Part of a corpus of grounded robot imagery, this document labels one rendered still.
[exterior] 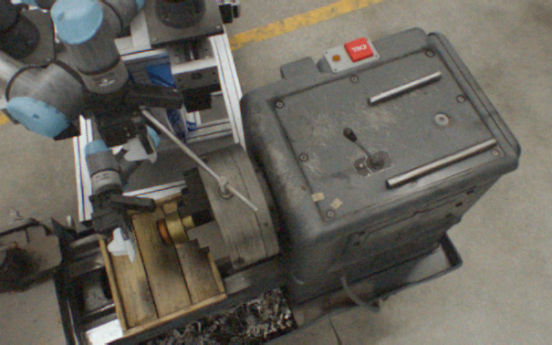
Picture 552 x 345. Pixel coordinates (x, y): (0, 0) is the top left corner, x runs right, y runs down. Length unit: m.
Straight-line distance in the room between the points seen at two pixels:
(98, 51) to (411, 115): 0.75
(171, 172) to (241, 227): 1.24
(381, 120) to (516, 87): 1.91
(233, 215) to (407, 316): 1.40
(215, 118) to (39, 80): 1.39
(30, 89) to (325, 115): 0.67
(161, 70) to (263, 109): 0.50
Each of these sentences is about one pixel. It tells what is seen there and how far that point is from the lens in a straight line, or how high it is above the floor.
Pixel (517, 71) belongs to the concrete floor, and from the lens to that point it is 3.15.
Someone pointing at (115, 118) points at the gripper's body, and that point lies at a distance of 0.96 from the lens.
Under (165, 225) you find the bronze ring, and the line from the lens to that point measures 1.28.
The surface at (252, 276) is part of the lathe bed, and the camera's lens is 1.46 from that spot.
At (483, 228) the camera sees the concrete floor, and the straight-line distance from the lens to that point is 2.60.
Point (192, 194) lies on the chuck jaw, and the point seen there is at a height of 1.16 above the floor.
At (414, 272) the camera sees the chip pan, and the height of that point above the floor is 0.54.
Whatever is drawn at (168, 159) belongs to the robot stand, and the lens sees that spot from 2.39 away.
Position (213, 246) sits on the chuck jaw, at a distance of 1.24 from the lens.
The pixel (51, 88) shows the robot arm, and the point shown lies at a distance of 1.16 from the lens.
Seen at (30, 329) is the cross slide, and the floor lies 0.97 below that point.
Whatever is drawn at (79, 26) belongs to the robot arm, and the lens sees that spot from 0.84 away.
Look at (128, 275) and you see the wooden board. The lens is 1.51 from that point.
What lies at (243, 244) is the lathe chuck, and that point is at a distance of 1.18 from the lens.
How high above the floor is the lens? 2.29
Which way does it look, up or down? 65 degrees down
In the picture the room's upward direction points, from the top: 2 degrees counter-clockwise
